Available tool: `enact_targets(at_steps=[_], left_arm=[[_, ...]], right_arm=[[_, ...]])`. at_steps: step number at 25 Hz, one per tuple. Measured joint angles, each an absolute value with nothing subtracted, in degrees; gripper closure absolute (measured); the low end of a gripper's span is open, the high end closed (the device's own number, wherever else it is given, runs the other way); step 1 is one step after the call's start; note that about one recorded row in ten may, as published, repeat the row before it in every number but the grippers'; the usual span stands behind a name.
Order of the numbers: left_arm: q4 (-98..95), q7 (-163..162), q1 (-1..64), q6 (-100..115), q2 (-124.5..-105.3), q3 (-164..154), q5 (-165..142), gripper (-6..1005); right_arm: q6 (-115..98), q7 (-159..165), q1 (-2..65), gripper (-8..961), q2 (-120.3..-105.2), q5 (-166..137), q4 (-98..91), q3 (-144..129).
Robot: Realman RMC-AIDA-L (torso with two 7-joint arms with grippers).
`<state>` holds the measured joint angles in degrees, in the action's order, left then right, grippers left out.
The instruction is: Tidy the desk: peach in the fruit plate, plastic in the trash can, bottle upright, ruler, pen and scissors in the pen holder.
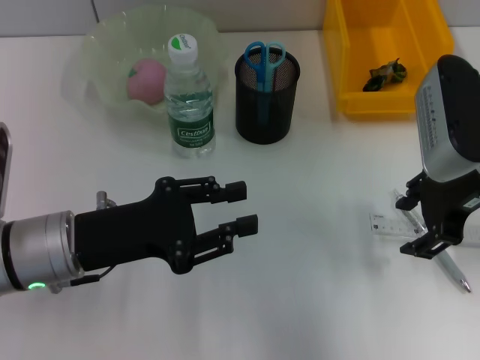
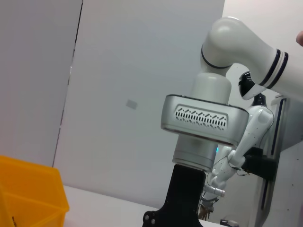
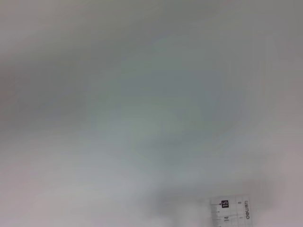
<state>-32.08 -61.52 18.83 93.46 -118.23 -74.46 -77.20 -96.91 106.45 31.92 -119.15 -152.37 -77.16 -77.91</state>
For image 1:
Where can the pink toy peach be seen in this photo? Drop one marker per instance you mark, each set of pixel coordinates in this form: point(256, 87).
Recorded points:
point(146, 84)

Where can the black mesh pen holder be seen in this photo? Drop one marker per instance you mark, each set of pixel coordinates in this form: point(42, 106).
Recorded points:
point(277, 112)

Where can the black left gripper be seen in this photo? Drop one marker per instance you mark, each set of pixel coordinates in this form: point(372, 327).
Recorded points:
point(131, 232)

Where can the white silver pen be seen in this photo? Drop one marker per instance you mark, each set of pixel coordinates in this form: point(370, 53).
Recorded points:
point(455, 272)

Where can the pale green fruit plate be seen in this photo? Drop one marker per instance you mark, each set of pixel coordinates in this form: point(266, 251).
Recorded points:
point(108, 37)

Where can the green plastic wrapper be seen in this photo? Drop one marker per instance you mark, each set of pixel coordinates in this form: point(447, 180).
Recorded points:
point(386, 75)

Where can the clear green-label water bottle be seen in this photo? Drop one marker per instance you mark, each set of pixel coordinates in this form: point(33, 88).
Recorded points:
point(189, 112)

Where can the yellow plastic bin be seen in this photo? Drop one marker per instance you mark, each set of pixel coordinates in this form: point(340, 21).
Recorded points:
point(386, 101)

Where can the clear plastic ruler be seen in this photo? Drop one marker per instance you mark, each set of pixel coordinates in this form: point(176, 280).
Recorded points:
point(390, 225)

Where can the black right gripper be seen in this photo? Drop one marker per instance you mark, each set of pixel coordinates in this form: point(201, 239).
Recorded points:
point(446, 206)

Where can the blue plastic scissors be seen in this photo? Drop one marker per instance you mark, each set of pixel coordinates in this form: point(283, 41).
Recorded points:
point(262, 71)

